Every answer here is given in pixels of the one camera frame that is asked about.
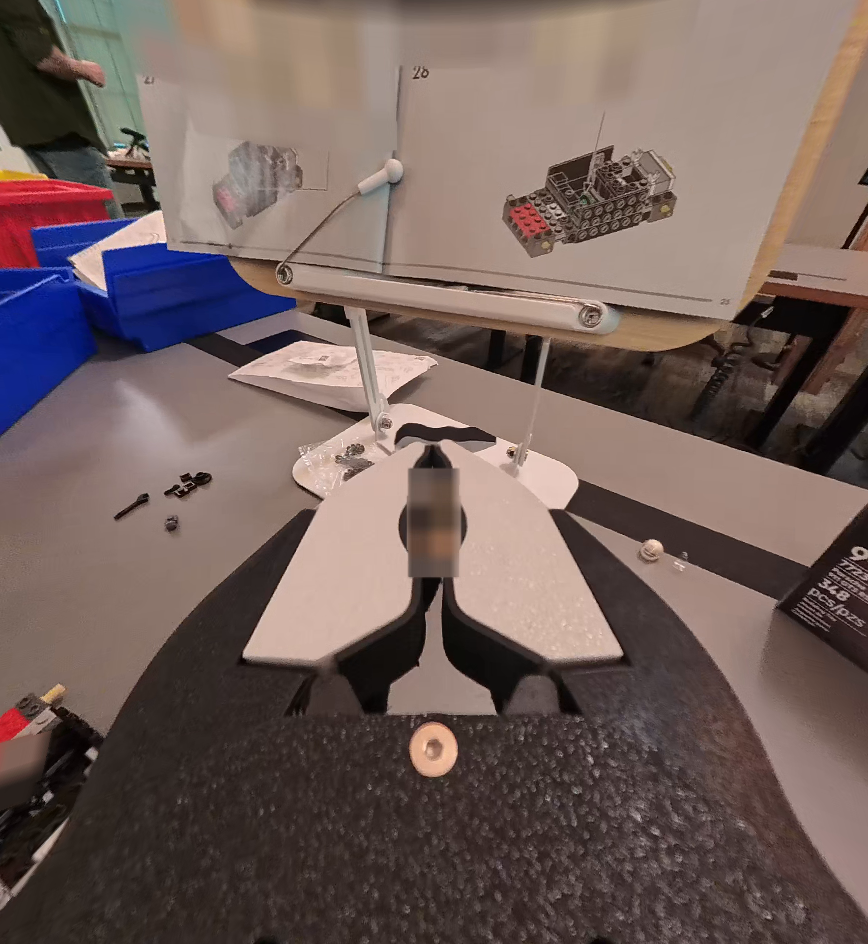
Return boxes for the white printed sheet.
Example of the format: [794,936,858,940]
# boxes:
[69,211,168,290]

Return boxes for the large blue plastic bin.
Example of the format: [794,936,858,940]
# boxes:
[0,267,99,467]

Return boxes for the black toy car box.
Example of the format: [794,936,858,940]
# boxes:
[777,472,868,698]

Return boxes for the black coiled cable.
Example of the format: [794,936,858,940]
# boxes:
[707,335,755,403]

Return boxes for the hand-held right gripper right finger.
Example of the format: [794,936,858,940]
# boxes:
[440,441,625,716]

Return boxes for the open instruction booklet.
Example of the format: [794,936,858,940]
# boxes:
[139,65,842,322]

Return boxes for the white wooden book stand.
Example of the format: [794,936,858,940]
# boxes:
[228,0,868,511]

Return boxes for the loose grey black finger pad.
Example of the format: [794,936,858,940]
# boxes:
[393,422,495,451]

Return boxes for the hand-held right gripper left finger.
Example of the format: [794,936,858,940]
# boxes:
[242,442,431,714]

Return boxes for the white printed paper bag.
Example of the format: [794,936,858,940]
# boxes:
[228,341,438,413]

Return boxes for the partly built brick car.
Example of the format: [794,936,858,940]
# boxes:
[0,686,105,919]

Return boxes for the red plastic bin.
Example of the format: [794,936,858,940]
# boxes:
[0,179,114,270]

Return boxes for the wooden side table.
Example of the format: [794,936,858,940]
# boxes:
[106,129,158,207]

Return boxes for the clear bag of black parts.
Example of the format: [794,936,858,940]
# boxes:
[300,437,376,491]

